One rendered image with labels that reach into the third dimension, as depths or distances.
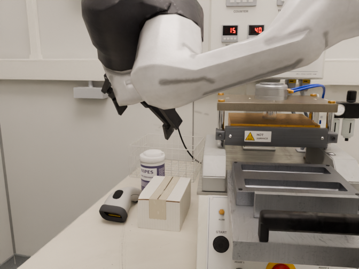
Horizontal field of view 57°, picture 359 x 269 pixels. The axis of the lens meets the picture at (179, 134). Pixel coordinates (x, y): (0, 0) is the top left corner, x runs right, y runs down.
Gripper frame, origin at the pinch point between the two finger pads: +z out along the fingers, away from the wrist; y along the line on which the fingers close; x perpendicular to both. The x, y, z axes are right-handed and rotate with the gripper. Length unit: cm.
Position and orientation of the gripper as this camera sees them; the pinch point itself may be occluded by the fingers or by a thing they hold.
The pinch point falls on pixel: (145, 120)
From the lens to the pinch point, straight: 80.0
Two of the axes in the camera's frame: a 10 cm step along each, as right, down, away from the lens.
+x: -5.1, 7.9, -3.5
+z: 0.5, 4.4, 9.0
